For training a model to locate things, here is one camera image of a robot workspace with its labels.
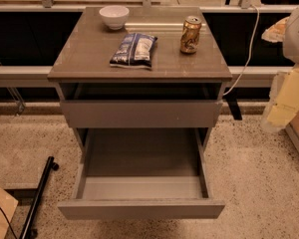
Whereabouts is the open grey middle drawer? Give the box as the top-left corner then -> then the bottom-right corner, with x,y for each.
58,128 -> 224,220

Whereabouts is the white ceramic bowl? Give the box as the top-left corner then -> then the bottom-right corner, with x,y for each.
99,5 -> 130,30

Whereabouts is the orange soda can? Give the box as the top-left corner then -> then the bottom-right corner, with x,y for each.
180,16 -> 201,54

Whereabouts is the grey drawer cabinet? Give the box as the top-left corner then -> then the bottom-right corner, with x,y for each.
48,7 -> 232,145

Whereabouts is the white power cable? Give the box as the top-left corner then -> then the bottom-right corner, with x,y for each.
222,4 -> 261,97

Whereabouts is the brown cardboard sheet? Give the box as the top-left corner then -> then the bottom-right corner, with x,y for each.
0,187 -> 18,239

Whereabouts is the blue chip bag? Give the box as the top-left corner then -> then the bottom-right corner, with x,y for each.
110,33 -> 157,69

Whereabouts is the black metal bar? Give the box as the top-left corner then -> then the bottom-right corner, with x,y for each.
19,156 -> 59,239

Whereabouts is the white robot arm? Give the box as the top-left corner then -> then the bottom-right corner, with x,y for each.
283,5 -> 299,64

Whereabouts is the black thin cable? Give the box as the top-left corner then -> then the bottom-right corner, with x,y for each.
0,194 -> 18,239

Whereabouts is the closed grey top drawer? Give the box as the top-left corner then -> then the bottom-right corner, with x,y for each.
61,101 -> 222,128

